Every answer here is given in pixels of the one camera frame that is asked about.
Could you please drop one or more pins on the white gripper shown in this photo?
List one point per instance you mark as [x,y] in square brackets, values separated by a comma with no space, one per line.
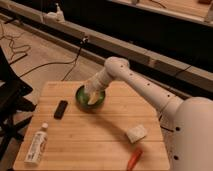
[96,85]

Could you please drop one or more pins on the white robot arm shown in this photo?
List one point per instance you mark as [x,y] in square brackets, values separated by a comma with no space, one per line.
[192,118]

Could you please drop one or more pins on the green plate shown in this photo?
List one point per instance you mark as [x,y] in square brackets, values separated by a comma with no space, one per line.
[82,99]

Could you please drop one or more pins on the black rectangular remote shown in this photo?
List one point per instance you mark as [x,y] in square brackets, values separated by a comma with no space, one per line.
[58,114]

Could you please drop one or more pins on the wooden cutting board table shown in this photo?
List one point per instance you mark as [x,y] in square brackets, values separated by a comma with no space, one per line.
[94,139]

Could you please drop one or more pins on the beige sponge block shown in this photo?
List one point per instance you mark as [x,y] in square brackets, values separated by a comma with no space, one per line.
[136,133]

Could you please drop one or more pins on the black chair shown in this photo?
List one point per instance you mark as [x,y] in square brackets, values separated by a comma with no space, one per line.
[12,99]

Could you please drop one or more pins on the white squeeze bottle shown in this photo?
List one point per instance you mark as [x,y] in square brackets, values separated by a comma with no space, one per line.
[37,146]

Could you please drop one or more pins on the white object on rail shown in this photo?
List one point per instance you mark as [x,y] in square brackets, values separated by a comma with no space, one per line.
[58,15]

